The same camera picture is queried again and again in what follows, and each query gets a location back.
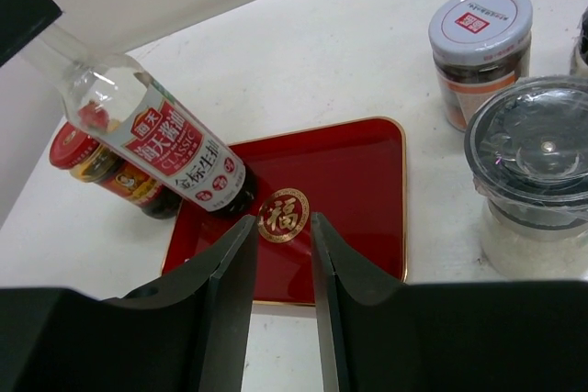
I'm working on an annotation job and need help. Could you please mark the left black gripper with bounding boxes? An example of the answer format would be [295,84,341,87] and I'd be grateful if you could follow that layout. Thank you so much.
[0,0,62,66]

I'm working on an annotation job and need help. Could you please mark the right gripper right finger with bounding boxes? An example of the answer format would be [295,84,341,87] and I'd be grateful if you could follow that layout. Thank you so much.
[311,213,409,391]

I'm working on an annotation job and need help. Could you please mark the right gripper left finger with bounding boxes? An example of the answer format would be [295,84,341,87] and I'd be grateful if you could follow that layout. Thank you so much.
[108,215,257,391]

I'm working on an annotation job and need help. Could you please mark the soy sauce bottle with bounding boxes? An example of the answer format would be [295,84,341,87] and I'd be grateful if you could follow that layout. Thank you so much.
[20,25,257,218]

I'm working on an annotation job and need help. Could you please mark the red lid chili sauce jar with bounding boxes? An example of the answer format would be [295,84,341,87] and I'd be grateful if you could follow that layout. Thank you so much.
[49,123,182,219]

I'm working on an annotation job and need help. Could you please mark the clear lid salt grinder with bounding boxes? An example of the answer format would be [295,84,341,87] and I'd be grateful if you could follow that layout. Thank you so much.
[464,75,587,279]

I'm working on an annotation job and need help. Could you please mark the red rectangular tray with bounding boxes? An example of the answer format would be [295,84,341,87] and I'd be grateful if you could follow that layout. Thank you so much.
[160,116,409,308]

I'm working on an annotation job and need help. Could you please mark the white lid spice jar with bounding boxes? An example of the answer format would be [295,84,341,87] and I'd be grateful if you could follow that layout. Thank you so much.
[428,0,533,131]

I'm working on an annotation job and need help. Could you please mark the black top pepper grinder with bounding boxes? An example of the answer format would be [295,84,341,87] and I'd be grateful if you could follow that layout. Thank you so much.
[570,8,588,78]

